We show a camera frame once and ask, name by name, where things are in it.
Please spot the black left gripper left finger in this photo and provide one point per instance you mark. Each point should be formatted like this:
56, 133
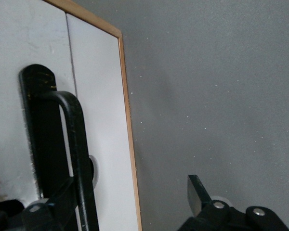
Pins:
50, 214

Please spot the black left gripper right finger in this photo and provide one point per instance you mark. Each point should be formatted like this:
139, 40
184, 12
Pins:
200, 207

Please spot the white-fronted wooden drawer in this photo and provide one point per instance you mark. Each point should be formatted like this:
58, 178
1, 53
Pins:
14, 36

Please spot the wooden drawer cabinet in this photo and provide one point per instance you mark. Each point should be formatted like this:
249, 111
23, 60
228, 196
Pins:
106, 96

